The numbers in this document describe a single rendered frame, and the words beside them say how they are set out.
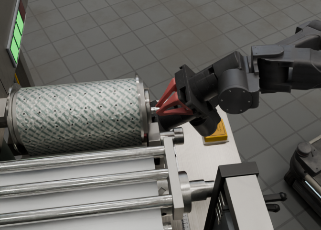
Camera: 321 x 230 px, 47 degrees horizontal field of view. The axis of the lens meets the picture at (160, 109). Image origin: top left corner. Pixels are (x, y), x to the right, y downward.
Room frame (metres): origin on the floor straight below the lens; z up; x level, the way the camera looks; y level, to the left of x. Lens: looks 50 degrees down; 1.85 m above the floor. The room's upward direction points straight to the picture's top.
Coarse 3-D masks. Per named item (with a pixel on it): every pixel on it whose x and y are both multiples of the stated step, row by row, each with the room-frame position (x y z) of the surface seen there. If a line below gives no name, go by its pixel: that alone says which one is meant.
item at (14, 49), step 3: (12, 39) 0.78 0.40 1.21; (12, 42) 0.77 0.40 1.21; (12, 45) 0.76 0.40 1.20; (15, 45) 0.78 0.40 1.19; (12, 48) 0.75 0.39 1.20; (15, 48) 0.77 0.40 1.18; (12, 51) 0.74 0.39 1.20; (15, 51) 0.76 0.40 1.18; (18, 51) 0.78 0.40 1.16; (15, 54) 0.76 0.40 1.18; (15, 57) 0.75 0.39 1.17; (15, 60) 0.74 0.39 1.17
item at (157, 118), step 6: (150, 102) 0.61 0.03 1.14; (156, 102) 0.61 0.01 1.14; (168, 108) 0.58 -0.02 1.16; (174, 108) 0.58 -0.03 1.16; (156, 114) 0.57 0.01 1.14; (174, 114) 0.56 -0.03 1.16; (156, 120) 0.55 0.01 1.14; (162, 120) 0.55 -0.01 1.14; (168, 120) 0.55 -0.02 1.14; (174, 120) 0.55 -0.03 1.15; (180, 120) 0.55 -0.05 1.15; (162, 126) 0.55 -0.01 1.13; (168, 126) 0.55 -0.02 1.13; (174, 126) 0.55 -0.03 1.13
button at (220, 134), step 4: (220, 124) 0.71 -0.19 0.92; (224, 124) 0.71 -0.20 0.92; (220, 128) 0.69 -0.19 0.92; (224, 128) 0.69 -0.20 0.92; (216, 132) 0.67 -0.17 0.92; (220, 132) 0.67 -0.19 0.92; (224, 132) 0.67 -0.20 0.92; (208, 136) 0.66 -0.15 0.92; (212, 136) 0.66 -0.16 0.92; (216, 136) 0.66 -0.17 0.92; (220, 136) 0.66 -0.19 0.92; (224, 136) 0.66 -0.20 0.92; (208, 140) 0.66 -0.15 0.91; (212, 140) 0.66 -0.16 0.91; (216, 140) 0.66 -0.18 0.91; (220, 140) 0.66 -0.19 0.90
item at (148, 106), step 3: (144, 90) 0.52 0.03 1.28; (147, 90) 0.52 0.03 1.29; (147, 93) 0.51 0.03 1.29; (147, 96) 0.50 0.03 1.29; (147, 99) 0.50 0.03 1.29; (147, 102) 0.49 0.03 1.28; (147, 105) 0.48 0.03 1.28; (147, 108) 0.48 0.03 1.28; (150, 108) 0.48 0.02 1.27; (147, 111) 0.48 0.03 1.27; (150, 111) 0.48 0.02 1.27; (147, 114) 0.47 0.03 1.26; (150, 114) 0.47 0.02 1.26; (147, 117) 0.47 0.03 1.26; (150, 117) 0.47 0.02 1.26; (147, 120) 0.47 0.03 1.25; (150, 120) 0.47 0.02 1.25; (150, 123) 0.48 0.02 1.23
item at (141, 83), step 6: (144, 96) 0.49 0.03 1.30; (12, 102) 0.47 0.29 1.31; (144, 102) 0.48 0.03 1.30; (12, 108) 0.46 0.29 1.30; (144, 108) 0.47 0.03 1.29; (12, 114) 0.45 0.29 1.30; (144, 114) 0.46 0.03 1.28; (12, 120) 0.44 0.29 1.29; (144, 120) 0.45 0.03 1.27; (144, 126) 0.45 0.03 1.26; (18, 132) 0.42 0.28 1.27; (144, 132) 0.45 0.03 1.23; (18, 138) 0.42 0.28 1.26
